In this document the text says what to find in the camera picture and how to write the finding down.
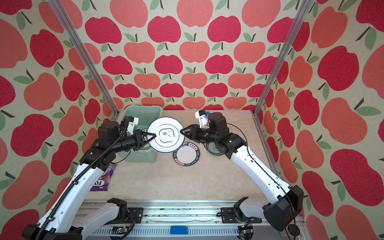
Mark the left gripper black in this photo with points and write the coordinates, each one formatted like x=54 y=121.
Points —
x=139 y=135

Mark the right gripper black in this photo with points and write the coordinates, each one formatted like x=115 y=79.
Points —
x=193 y=132

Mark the white plate black rings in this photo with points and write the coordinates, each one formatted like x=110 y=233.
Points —
x=166 y=134

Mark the green rim plate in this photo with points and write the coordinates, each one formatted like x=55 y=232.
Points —
x=187 y=155

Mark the mint green plastic bin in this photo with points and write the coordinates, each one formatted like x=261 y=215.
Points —
x=146 y=115

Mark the blue floral ceramic plate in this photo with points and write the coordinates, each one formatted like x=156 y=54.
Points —
x=212 y=149

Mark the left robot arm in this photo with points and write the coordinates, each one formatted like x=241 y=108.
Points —
x=57 y=223

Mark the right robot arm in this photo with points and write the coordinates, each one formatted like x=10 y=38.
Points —
x=284 y=202

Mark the purple candy bag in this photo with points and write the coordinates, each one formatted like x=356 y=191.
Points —
x=103 y=182

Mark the black round knob right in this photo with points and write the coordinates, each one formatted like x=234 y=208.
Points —
x=294 y=230

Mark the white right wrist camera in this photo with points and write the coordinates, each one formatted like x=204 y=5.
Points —
x=202 y=117

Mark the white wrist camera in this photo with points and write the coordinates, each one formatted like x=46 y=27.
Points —
x=129 y=123
x=202 y=117

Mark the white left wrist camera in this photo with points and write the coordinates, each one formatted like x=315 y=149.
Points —
x=129 y=123

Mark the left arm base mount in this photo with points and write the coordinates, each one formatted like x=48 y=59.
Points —
x=133 y=215

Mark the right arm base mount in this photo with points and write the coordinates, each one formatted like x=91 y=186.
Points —
x=234 y=215

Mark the blue block on rail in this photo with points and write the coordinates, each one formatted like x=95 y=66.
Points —
x=179 y=230

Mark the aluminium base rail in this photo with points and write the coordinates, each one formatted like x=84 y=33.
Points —
x=159 y=215

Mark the left aluminium frame post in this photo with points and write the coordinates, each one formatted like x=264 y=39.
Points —
x=70 y=29

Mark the aluminium frame post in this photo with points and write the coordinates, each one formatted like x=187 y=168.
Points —
x=70 y=29
x=298 y=21

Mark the right aluminium frame post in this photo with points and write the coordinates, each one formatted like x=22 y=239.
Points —
x=298 y=21

